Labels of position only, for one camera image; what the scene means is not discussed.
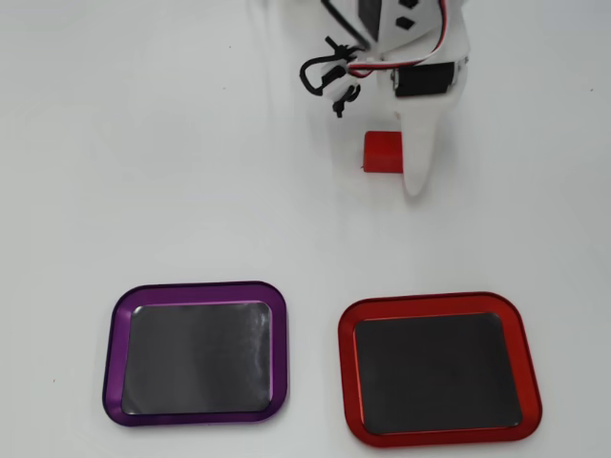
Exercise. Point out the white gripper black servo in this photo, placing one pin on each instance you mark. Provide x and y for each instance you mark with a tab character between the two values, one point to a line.
424	80

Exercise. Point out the purple dish with black mat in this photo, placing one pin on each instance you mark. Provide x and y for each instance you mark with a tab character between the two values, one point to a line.
195	355

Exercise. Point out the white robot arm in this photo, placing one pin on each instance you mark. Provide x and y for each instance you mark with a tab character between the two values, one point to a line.
368	14

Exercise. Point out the red dish with black mat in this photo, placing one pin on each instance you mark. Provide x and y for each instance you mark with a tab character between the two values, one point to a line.
436	372

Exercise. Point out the red block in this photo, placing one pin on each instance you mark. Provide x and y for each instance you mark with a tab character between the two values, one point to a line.
382	151

